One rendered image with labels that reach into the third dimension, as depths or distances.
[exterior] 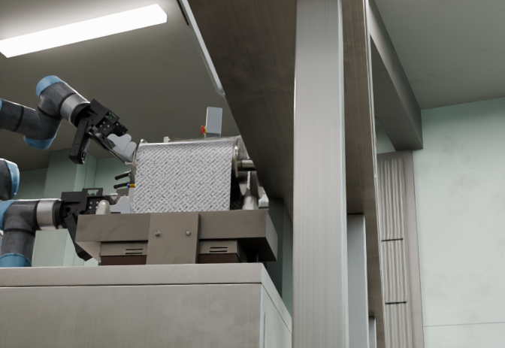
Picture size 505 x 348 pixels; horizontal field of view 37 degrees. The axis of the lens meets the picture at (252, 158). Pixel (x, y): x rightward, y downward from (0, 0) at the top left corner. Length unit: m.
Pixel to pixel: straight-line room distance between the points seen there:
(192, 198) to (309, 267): 0.94
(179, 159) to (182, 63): 3.50
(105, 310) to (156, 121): 4.69
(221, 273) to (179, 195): 0.41
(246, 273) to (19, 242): 0.65
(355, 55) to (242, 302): 0.50
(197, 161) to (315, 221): 0.96
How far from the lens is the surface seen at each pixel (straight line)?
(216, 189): 1.78
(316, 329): 0.85
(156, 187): 1.82
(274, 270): 1.70
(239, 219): 1.52
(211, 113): 2.54
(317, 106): 0.95
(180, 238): 1.51
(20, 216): 1.88
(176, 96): 5.72
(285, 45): 1.19
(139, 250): 1.56
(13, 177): 2.44
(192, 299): 1.43
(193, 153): 1.83
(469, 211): 5.49
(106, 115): 2.00
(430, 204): 5.56
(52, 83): 2.09
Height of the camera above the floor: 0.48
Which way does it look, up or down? 25 degrees up
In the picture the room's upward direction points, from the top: 2 degrees clockwise
